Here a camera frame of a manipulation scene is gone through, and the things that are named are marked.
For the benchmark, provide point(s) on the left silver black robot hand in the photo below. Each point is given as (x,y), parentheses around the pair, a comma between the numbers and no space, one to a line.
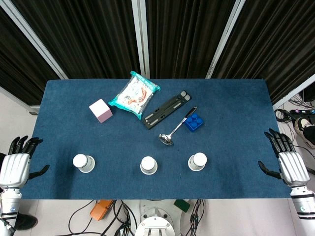
(13,169)

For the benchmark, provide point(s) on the blue felt table cloth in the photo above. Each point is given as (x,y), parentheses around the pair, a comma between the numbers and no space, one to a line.
(221,147)

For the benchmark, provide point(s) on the green foot pedal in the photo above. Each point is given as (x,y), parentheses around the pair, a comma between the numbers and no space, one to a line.
(182,205)

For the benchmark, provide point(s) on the black shoe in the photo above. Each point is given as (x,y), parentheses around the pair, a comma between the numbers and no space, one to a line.
(25,221)

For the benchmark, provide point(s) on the black folding laptop stand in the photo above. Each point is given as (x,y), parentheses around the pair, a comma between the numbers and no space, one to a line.
(165,109)

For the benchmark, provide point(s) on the grey aluminium frame rail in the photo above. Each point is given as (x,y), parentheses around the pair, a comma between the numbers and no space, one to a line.
(292,93)
(14,100)

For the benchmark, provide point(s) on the black pleated curtain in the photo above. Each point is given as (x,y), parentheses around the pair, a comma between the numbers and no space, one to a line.
(275,44)
(86,37)
(22,73)
(187,37)

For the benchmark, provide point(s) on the orange foot pedal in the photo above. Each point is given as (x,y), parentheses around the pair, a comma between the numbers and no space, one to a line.
(99,210)

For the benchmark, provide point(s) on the pink cube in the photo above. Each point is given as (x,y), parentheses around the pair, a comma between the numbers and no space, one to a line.
(101,110)

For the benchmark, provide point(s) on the blue building block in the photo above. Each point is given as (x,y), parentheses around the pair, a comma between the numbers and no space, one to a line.
(195,124)

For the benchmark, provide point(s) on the white black sneaker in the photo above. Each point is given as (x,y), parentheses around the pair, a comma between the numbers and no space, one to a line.
(301,126)

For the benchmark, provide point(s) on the white paper cup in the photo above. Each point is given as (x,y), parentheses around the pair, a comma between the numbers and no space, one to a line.
(82,163)
(148,165)
(198,161)

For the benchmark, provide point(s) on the teal clear snack bag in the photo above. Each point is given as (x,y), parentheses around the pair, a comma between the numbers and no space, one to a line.
(134,96)

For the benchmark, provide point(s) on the black power strip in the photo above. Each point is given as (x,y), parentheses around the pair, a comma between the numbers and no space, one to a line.
(302,112)

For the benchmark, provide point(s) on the grey aluminium post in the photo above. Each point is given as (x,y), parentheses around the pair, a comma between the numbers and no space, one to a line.
(140,37)
(222,41)
(34,41)

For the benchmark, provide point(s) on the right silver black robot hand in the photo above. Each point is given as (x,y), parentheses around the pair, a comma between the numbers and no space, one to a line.
(292,169)

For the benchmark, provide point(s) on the white robot torso base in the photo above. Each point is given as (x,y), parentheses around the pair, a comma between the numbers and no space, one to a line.
(155,221)

